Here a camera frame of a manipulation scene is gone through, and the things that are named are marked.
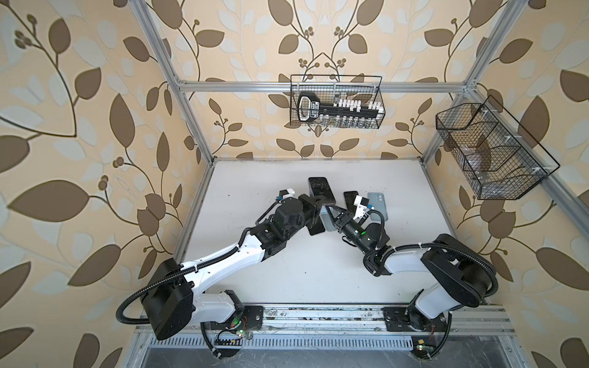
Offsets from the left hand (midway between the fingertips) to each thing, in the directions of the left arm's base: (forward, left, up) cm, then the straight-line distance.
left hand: (330, 194), depth 71 cm
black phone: (+7, +3, -6) cm, 10 cm away
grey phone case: (-3, 0, -12) cm, 12 cm away
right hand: (0, +1, -8) cm, 8 cm away
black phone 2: (+4, +3, -29) cm, 29 cm away
